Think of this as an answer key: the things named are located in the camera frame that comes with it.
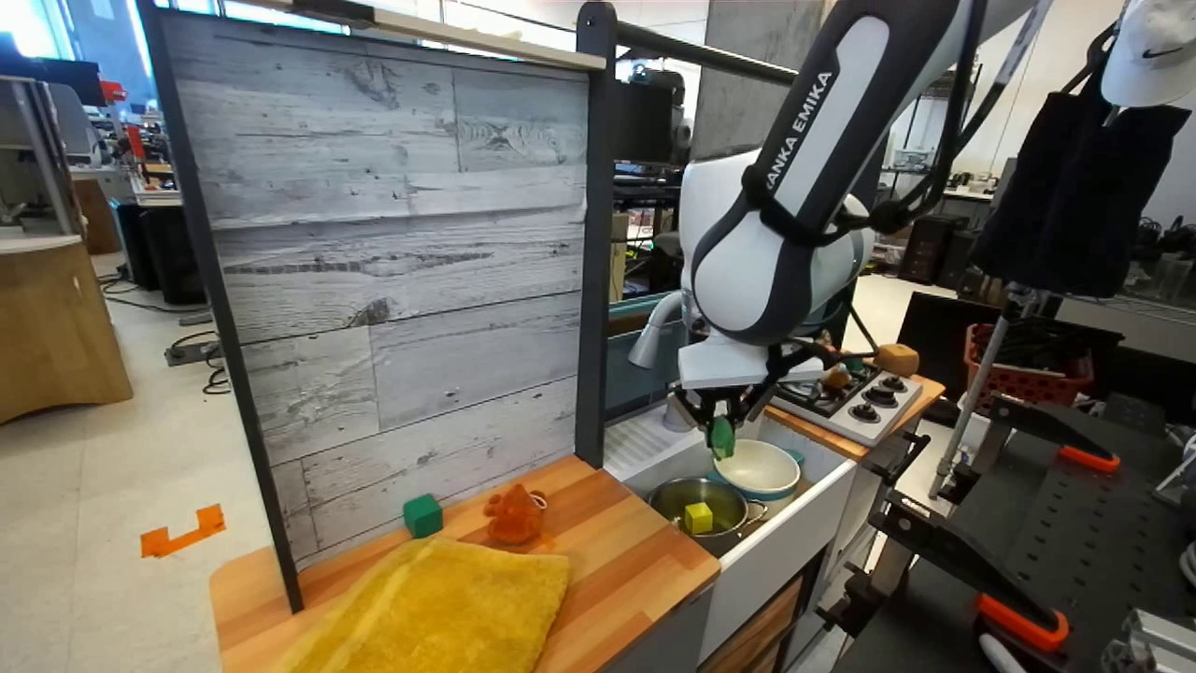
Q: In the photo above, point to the empty teal planter box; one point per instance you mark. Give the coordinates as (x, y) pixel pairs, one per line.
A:
(637, 367)

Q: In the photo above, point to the grey tripod stand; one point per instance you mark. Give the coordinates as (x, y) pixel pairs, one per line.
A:
(986, 387)

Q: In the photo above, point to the green plush toy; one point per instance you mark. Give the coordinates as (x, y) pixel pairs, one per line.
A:
(719, 437)

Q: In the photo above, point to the white bowl teal rim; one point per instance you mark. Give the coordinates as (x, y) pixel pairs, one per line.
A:
(757, 473)

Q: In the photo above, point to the black pegboard table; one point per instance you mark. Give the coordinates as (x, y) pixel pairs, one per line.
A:
(1098, 561)

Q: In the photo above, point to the orange plush toy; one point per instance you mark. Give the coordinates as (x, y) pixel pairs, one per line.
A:
(514, 518)

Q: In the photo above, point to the steel pot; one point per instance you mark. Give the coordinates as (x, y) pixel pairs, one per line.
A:
(733, 510)

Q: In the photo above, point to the yellow plush cube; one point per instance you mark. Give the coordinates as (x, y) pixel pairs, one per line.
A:
(702, 518)

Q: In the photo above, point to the green plush cube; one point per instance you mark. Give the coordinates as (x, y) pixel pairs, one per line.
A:
(424, 515)

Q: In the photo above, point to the toy stove black grates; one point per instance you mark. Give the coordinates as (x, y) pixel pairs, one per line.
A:
(873, 418)

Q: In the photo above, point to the white cap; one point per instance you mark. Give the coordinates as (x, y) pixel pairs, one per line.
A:
(1152, 49)

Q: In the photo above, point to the toy food pile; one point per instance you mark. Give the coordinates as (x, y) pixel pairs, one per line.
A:
(805, 373)

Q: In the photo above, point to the tan wooden cabinet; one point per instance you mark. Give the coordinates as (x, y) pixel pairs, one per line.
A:
(52, 324)

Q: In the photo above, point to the white toy sink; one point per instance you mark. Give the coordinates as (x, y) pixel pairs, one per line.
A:
(788, 548)

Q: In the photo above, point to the black hanging bag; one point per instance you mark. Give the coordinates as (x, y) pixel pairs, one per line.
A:
(1071, 187)

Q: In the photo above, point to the red crate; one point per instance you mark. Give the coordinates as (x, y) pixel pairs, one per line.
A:
(1035, 367)

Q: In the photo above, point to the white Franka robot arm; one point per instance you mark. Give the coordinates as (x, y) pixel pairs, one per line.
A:
(772, 250)

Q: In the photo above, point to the grey wood backsplash panel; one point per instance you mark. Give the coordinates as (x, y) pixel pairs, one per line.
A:
(376, 250)

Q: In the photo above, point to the yellow towel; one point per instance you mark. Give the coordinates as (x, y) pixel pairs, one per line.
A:
(434, 612)

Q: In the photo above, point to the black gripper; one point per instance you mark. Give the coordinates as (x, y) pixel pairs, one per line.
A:
(722, 399)

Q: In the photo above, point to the brown plush toy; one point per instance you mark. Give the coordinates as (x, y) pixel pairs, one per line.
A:
(834, 381)

